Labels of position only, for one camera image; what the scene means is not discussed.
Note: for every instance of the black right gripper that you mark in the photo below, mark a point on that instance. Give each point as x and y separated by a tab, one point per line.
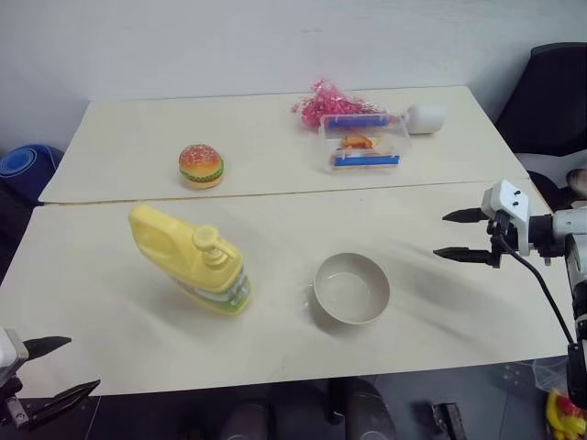
497	231

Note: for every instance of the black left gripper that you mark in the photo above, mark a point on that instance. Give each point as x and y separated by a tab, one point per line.
11	405

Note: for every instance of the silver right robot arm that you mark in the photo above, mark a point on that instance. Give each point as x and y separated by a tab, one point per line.
573	229

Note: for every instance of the beige bowl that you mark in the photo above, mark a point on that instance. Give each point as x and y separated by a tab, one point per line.
353	293

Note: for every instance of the yellow detergent jug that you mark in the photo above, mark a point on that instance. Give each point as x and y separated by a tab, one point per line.
160	243

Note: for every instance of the white cup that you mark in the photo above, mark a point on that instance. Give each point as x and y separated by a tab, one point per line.
428	118

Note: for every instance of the clear plastic box blue strips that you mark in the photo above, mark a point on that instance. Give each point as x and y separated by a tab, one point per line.
367	160

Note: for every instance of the orange fried food piece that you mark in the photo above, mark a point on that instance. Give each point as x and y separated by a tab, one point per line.
357	141

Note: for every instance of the black office chair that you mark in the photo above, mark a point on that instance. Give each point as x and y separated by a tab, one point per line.
546	105

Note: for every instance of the pink candy bag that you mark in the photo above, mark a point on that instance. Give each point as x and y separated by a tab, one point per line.
323	104

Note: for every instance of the yellow and red toy bag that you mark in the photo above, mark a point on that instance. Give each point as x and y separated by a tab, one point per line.
561	414

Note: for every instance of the blue round container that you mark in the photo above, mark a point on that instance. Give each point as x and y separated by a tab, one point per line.
27	167

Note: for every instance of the toy hamburger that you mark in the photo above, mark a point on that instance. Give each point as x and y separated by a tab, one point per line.
201	166

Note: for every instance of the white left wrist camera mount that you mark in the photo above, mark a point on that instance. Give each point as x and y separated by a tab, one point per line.
11	348

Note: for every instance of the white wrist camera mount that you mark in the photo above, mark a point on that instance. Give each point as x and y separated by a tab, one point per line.
11	348
511	201

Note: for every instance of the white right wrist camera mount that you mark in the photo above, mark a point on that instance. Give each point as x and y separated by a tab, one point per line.
511	201

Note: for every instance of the black flat bracket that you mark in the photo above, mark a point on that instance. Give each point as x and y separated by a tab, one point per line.
450	421

